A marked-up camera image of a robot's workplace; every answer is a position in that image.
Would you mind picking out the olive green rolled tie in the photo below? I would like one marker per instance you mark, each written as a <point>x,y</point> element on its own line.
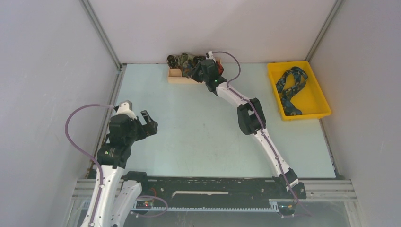
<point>186,61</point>

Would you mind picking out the dark patterned rolled tie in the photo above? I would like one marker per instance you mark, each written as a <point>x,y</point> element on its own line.
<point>173,61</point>

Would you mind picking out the wooden compartment box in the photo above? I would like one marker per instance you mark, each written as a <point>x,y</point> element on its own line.
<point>174,76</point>

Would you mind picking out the blue patterned tie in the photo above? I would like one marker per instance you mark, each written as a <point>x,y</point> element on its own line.
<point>300,80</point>

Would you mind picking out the yellow plastic tray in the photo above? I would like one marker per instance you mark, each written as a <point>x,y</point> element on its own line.
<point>310,100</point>

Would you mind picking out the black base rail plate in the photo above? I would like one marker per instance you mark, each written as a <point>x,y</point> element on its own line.
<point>219,193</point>

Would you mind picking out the orange navy rolled tie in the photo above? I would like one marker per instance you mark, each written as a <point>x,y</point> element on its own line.
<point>220,68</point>

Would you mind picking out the brown green patterned tie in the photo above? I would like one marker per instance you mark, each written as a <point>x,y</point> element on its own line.
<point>187,72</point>

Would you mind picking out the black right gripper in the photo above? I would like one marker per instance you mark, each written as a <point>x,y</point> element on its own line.
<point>194,73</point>

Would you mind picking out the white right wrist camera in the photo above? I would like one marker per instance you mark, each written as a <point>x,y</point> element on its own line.
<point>209,56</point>

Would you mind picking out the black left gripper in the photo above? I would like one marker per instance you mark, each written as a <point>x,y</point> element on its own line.
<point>148,129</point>

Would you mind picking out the black green rolled tie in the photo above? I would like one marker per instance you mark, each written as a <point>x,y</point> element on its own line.
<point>198,59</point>

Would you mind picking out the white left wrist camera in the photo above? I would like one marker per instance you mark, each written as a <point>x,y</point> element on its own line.
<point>126,109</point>

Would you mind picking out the aluminium frame rail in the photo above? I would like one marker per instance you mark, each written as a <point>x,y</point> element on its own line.
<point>317,190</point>

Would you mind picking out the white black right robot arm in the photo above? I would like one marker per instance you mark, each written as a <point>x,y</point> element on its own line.
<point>251,119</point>

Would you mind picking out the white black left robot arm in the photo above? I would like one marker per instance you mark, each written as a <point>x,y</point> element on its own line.
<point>106,209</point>

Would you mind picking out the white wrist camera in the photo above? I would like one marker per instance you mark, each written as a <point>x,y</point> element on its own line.
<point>209,56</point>
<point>126,109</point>

